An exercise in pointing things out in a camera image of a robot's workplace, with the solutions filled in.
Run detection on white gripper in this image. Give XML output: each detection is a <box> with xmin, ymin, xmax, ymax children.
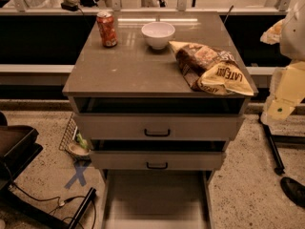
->
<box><xmin>260</xmin><ymin>61</ymin><xmax>305</xmax><ymax>125</ymax></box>

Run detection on red coke can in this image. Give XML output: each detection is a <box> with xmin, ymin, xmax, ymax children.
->
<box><xmin>96</xmin><ymin>11</ymin><xmax>117</xmax><ymax>48</ymax></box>

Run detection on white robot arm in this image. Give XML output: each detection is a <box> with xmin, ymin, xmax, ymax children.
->
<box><xmin>260</xmin><ymin>0</ymin><xmax>305</xmax><ymax>124</ymax></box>

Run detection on grey drawer cabinet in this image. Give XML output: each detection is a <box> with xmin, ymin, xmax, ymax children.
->
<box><xmin>62</xmin><ymin>10</ymin><xmax>259</xmax><ymax>229</ymax></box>

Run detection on open bottom drawer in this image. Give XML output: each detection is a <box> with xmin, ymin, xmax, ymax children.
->
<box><xmin>101</xmin><ymin>171</ymin><xmax>214</xmax><ymax>229</ymax></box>

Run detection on black metal stand leg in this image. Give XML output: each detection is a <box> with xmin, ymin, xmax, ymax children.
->
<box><xmin>258</xmin><ymin>113</ymin><xmax>305</xmax><ymax>176</ymax></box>

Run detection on brown yellow chip bag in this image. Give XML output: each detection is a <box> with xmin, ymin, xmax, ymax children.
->
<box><xmin>169</xmin><ymin>41</ymin><xmax>254</xmax><ymax>96</ymax></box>

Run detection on black shoe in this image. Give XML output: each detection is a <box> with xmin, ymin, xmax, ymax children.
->
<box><xmin>280</xmin><ymin>177</ymin><xmax>305</xmax><ymax>208</ymax></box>

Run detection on white ceramic bowl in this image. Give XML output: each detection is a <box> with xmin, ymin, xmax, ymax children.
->
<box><xmin>141</xmin><ymin>22</ymin><xmax>175</xmax><ymax>50</ymax></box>

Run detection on small bowl on floor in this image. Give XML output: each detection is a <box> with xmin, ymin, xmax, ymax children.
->
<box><xmin>68</xmin><ymin>142</ymin><xmax>90</xmax><ymax>159</ymax></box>

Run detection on blue tape cross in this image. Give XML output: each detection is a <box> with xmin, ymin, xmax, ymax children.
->
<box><xmin>65</xmin><ymin>160</ymin><xmax>91</xmax><ymax>189</ymax></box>

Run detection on black power adapter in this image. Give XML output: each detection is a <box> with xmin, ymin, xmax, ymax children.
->
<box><xmin>61</xmin><ymin>1</ymin><xmax>78</xmax><ymax>11</ymax></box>

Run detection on middle drawer with black handle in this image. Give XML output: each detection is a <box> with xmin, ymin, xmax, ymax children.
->
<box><xmin>90</xmin><ymin>151</ymin><xmax>225</xmax><ymax>171</ymax></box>

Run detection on drawer with black handle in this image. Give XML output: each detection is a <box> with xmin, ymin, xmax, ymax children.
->
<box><xmin>90</xmin><ymin>151</ymin><xmax>225</xmax><ymax>171</ymax></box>
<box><xmin>74</xmin><ymin>114</ymin><xmax>244</xmax><ymax>140</ymax></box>

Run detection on top drawer with black handle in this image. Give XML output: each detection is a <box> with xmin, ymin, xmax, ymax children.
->
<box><xmin>74</xmin><ymin>114</ymin><xmax>244</xmax><ymax>140</ymax></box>

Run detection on wire basket on floor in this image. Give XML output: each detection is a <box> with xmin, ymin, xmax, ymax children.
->
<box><xmin>59</xmin><ymin>114</ymin><xmax>77</xmax><ymax>151</ymax></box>

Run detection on black cable on floor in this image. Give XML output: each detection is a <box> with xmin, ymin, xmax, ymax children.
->
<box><xmin>2</xmin><ymin>162</ymin><xmax>97</xmax><ymax>229</ymax></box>

